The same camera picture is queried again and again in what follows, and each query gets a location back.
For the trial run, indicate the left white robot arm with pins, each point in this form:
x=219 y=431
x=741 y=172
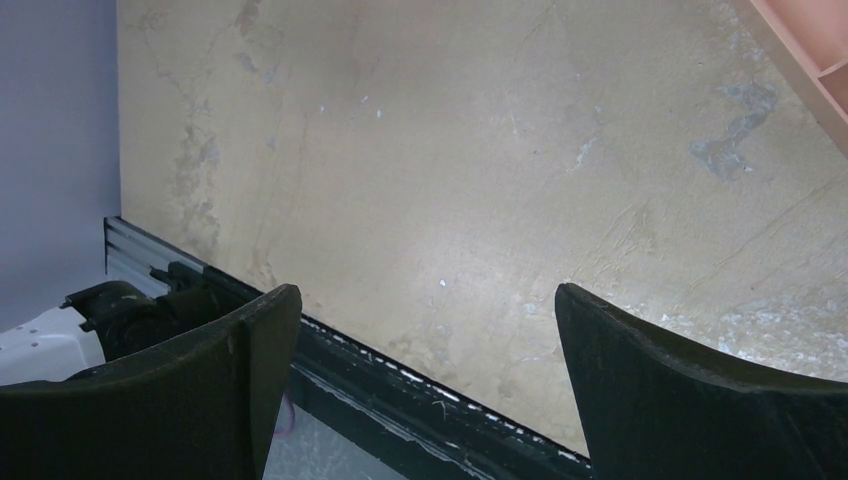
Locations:
x=97 y=325

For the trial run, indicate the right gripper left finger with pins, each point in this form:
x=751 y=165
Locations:
x=201 y=405

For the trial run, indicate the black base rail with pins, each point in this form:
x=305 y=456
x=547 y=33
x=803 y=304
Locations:
x=416 y=425

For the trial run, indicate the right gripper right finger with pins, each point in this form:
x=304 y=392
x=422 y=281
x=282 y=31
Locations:
x=656 y=405

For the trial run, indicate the peach plastic file organizer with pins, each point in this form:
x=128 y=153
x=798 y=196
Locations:
x=807 y=41

